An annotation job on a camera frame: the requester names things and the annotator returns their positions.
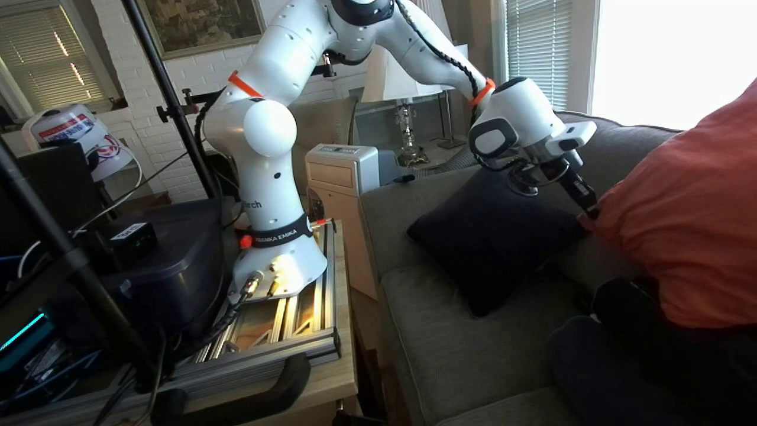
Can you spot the white shade table lamp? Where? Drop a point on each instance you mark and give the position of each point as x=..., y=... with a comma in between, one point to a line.
x=409, y=132

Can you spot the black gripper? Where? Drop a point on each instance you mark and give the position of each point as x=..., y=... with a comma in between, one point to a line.
x=560, y=172

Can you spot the black equipment case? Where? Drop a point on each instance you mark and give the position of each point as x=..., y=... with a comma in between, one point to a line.
x=180, y=268

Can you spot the wooden table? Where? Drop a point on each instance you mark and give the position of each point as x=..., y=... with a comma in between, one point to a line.
x=335, y=380

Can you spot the white air purifier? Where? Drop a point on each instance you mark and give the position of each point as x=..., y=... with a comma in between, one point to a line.
x=338, y=168

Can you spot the orange pillow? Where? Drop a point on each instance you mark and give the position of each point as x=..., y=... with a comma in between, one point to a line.
x=687, y=213

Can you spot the grey metal rail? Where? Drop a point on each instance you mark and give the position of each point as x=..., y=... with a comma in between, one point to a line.
x=236, y=368

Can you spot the aluminium rail mounting base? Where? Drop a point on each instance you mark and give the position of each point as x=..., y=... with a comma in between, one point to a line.
x=292, y=321

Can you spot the black box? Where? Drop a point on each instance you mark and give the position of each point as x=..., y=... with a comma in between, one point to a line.
x=54, y=191

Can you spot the dark navy square pillow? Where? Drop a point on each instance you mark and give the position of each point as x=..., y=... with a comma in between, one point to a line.
x=487, y=237

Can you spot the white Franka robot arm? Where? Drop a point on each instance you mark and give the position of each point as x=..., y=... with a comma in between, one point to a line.
x=267, y=126

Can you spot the grey fabric couch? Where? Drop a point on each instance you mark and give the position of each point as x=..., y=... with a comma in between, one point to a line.
x=456, y=356

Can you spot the teal lit electronics device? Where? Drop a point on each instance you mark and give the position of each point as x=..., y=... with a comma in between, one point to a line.
x=23, y=340

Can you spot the thick black stand pole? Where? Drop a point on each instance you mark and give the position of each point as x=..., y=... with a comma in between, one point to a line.
x=71, y=262

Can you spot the narrow window with blinds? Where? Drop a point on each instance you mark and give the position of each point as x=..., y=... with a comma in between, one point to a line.
x=534, y=49

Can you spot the small black power adapter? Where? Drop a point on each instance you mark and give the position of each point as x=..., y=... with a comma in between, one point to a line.
x=132, y=237

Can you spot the thin black tripod pole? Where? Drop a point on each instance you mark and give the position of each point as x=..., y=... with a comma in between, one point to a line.
x=169, y=95

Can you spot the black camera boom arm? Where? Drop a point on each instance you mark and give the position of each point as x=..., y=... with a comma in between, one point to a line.
x=190, y=101

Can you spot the large bright window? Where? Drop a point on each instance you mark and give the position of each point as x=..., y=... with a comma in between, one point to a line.
x=676, y=56

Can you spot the white red blue container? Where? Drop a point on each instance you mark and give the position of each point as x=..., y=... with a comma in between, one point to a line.
x=74, y=132

